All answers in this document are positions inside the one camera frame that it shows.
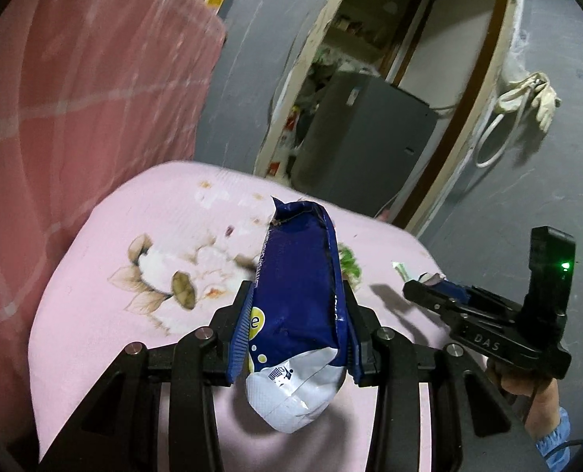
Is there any white work glove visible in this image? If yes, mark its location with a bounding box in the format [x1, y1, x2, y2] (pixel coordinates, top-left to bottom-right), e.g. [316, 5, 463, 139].
[497, 72, 564, 133]

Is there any blue and white snack bag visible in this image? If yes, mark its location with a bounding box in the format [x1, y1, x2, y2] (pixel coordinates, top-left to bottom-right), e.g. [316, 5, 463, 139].
[228, 195, 347, 434]

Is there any pink floral blanket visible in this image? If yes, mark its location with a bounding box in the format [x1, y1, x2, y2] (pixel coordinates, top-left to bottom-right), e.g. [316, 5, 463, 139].
[28, 161, 447, 472]

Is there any pink checked towel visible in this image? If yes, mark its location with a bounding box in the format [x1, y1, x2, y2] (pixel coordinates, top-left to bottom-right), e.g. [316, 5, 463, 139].
[0, 0, 227, 446]

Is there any red and white bag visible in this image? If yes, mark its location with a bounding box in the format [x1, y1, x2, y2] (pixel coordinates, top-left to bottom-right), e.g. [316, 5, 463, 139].
[280, 108, 303, 154]

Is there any person's right forearm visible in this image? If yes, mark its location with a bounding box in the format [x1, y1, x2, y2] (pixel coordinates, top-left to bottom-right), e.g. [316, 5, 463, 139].
[535, 406, 576, 472]

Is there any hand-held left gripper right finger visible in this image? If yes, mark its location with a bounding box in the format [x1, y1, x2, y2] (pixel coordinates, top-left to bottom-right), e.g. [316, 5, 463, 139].
[343, 284, 548, 472]

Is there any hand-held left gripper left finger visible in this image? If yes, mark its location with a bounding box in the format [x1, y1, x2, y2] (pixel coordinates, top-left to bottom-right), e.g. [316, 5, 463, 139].
[38, 280, 255, 472]

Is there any person's right hand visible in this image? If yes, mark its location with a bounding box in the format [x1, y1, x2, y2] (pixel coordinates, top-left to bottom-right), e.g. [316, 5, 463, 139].
[485, 358, 562, 431]

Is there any wooden door frame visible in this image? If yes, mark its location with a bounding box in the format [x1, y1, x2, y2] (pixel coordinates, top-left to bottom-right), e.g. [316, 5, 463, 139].
[253, 0, 527, 237]

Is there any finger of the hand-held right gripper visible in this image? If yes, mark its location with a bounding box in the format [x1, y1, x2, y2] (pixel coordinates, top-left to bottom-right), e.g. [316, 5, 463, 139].
[402, 279, 470, 328]
[440, 280, 511, 312]

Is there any white cable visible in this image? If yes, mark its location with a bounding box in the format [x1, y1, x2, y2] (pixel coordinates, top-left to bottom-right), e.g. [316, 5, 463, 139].
[475, 102, 529, 169]

